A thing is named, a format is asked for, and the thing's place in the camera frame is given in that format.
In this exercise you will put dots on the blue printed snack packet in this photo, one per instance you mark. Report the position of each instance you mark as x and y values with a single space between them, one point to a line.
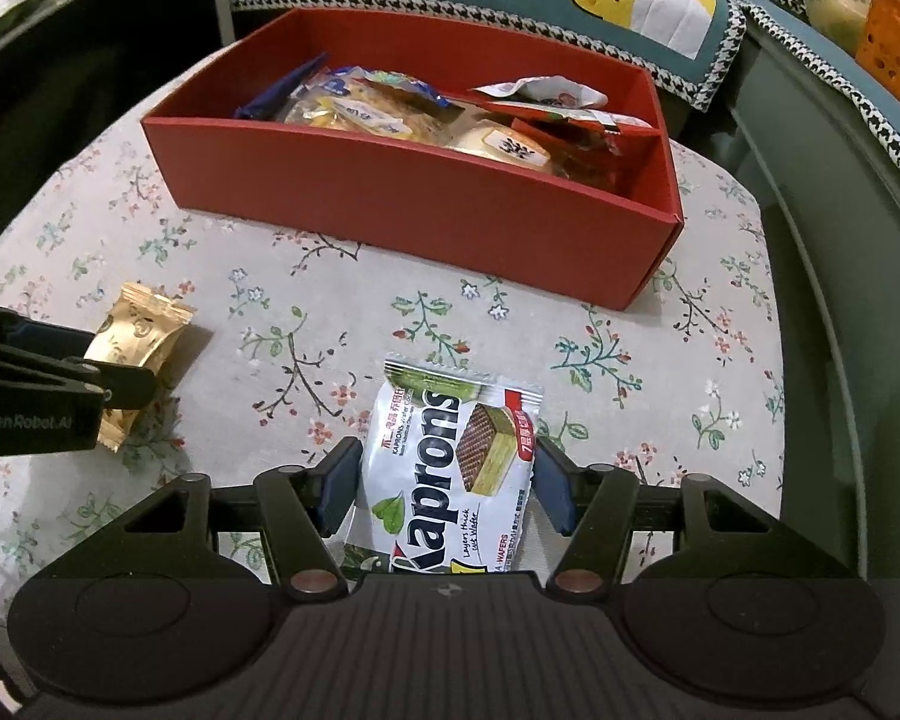
405 81

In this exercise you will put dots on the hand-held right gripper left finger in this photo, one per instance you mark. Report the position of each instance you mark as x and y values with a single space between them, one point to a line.
341 486

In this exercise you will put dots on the clear wrapped white bun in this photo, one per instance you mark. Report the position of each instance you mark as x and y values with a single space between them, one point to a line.
502 144

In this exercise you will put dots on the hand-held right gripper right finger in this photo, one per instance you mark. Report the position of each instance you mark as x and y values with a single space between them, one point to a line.
551 491

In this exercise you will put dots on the houndstooth trimmed sofa cover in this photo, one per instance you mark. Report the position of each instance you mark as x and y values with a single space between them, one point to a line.
855 112

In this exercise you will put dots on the small white snack packet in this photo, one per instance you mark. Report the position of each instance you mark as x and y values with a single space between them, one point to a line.
540 94

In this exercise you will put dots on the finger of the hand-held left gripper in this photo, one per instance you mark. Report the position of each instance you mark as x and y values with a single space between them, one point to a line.
34 334
127 386

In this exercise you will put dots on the blue foil snack packet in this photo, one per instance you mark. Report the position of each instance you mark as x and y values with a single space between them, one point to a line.
277 94

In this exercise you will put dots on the green sofa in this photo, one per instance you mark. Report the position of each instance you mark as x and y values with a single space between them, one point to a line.
832 202

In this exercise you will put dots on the white green wafer packet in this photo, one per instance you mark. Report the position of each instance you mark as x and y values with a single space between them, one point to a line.
435 457

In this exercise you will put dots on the orange plastic basket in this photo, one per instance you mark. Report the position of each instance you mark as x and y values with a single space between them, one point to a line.
896 45

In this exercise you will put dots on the red white labelled packet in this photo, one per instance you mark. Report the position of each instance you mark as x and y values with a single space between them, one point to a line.
570 124

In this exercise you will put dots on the clear wrapped red snack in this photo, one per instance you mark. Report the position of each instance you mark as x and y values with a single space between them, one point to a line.
585 159

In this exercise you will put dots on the gold foil snack packet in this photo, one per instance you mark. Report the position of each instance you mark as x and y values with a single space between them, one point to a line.
139 326

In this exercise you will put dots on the red cardboard box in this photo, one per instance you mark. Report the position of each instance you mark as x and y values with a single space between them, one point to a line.
390 195

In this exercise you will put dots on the floral tablecloth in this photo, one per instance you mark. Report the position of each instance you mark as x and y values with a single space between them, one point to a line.
495 315

